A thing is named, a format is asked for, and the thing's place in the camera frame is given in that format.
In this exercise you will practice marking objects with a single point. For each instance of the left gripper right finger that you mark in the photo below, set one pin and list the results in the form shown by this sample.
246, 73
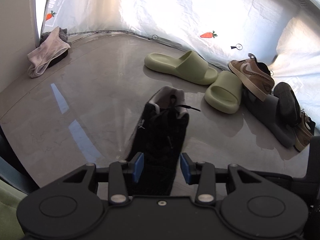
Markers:
201, 174

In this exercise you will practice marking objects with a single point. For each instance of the pinkish white cloth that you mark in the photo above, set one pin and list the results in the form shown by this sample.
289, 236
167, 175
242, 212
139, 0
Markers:
50, 49

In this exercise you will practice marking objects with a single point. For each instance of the black Puma sneaker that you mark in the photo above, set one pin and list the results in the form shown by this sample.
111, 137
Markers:
159, 135

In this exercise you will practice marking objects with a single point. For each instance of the green slide sandal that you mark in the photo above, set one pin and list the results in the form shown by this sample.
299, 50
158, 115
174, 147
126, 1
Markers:
190, 67
225, 93

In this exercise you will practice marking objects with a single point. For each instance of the white printed bed sheet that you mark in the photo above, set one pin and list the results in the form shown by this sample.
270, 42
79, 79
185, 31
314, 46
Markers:
284, 34

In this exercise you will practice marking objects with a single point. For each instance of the dark grey cloth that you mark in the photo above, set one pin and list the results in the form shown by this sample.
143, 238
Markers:
64, 37

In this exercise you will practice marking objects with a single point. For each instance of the dark grey slide sandal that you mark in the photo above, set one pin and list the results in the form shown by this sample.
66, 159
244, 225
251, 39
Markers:
268, 113

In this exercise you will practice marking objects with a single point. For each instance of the brown white Jordan sneaker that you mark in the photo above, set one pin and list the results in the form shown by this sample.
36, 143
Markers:
255, 76

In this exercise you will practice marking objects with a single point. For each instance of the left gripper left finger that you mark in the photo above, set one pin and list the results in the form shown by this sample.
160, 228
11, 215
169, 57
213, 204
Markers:
121, 174

